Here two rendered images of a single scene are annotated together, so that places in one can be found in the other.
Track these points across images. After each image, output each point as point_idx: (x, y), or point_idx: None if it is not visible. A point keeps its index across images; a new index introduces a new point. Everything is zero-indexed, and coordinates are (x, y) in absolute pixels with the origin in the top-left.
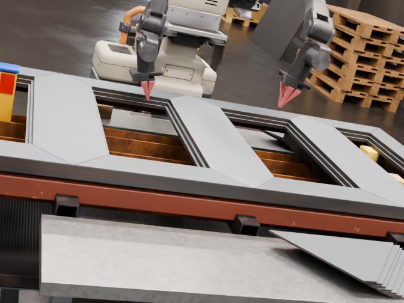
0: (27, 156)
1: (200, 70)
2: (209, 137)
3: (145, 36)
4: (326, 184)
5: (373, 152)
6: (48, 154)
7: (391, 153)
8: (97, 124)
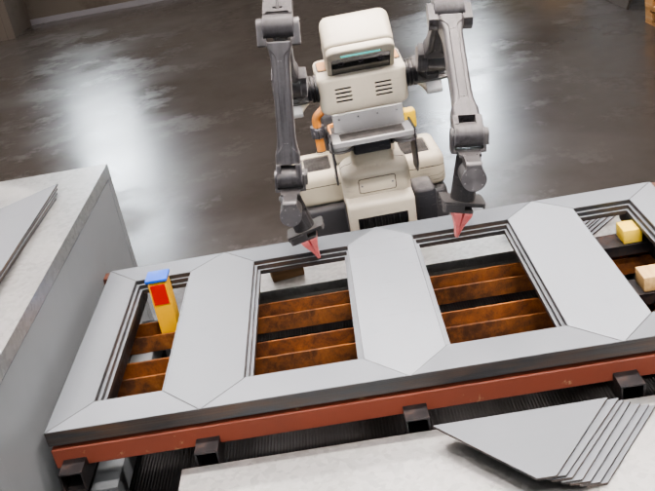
0: (154, 412)
1: (403, 171)
2: (379, 299)
3: (283, 196)
4: (517, 333)
5: (632, 230)
6: (176, 400)
7: (652, 228)
8: (243, 329)
